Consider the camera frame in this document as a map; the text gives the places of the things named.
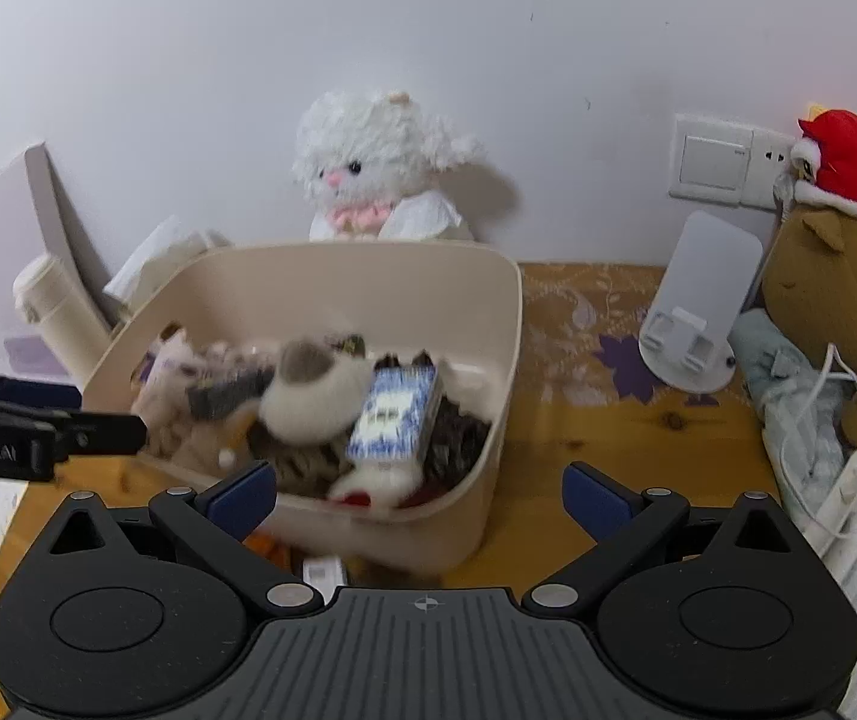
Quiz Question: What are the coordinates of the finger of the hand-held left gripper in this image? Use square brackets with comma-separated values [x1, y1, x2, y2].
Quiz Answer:
[0, 366, 83, 413]
[49, 410, 149, 460]

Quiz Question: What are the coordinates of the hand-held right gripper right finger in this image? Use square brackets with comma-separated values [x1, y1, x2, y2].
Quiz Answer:
[522, 461, 812, 620]

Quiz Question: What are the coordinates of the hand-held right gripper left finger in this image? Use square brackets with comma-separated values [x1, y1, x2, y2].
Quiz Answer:
[42, 460, 325, 620]

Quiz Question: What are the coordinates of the orange packet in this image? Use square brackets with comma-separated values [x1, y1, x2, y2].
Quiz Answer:
[243, 531, 289, 565]

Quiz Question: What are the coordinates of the pink cloth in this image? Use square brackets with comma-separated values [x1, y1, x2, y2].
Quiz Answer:
[132, 326, 205, 458]

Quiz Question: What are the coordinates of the small white box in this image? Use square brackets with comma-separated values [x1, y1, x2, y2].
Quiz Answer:
[301, 556, 349, 597]

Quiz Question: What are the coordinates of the white cat plush red bow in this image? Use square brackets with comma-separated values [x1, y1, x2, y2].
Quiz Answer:
[327, 461, 425, 512]

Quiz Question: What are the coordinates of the brown lace headband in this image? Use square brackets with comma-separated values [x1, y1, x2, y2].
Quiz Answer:
[417, 394, 493, 505]

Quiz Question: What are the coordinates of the blue white tissue pack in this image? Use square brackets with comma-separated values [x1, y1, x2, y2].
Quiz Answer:
[346, 366, 441, 466]

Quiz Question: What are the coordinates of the beige plastic storage basket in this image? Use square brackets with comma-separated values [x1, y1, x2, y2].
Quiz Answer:
[82, 242, 523, 571]

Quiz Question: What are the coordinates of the wooden desk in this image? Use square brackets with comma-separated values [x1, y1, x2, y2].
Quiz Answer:
[0, 262, 782, 720]

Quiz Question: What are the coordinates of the white thermos bottle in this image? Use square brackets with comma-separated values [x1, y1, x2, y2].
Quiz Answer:
[12, 253, 110, 391]

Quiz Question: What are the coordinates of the tissue box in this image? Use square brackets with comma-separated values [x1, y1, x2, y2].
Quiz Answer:
[102, 214, 235, 316]

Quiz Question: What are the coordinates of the floral table mat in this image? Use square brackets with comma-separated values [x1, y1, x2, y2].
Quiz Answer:
[514, 262, 737, 406]

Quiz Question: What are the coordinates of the light blue striped quilt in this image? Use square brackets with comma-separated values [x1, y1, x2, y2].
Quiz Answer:
[729, 307, 857, 720]

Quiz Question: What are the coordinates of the white phone stand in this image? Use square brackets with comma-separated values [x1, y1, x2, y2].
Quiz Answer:
[639, 211, 765, 393]

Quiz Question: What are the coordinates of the white lamb plush toy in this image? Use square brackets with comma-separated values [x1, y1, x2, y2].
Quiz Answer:
[292, 90, 488, 243]

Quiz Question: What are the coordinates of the red plush hat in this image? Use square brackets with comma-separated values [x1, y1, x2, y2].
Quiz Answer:
[790, 106, 857, 227]

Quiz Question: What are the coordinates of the white cable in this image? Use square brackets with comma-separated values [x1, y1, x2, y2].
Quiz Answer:
[774, 341, 857, 541]

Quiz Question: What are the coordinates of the white wall switch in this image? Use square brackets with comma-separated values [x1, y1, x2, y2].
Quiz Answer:
[670, 114, 754, 205]

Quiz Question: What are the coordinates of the white wall socket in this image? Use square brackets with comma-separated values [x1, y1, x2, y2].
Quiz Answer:
[744, 129, 801, 209]

